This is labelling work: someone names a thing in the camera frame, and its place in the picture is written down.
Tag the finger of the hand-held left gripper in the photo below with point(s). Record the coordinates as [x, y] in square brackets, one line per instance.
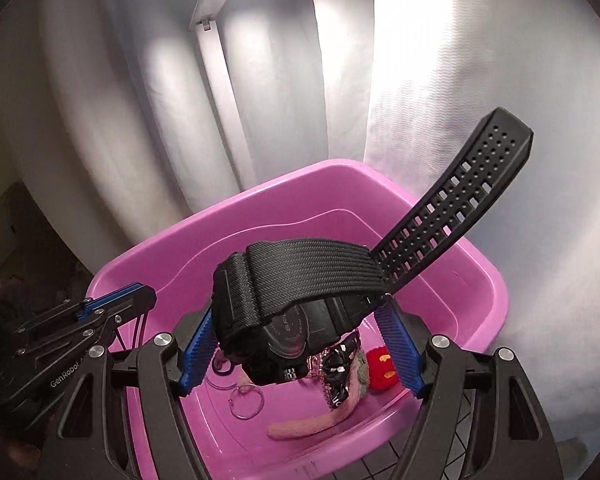
[115, 300]
[70, 332]

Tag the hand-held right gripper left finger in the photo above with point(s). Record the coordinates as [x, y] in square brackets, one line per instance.
[197, 357]

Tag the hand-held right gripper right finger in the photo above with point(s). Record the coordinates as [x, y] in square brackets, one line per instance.
[400, 355]

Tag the beige round plush face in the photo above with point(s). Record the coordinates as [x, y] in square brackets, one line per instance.
[361, 372]

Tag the pink furry headband red ears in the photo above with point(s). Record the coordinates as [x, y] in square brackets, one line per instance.
[305, 427]

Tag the black wrist watch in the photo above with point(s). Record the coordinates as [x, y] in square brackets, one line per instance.
[300, 280]

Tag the pink plastic bin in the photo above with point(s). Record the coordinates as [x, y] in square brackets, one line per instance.
[300, 240]

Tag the white pleated curtain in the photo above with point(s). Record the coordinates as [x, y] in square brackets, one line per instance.
[105, 110]

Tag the white vertical pole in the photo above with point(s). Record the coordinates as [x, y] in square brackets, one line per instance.
[220, 85]

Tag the white textured hanging cloth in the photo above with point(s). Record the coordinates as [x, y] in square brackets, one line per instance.
[505, 70]

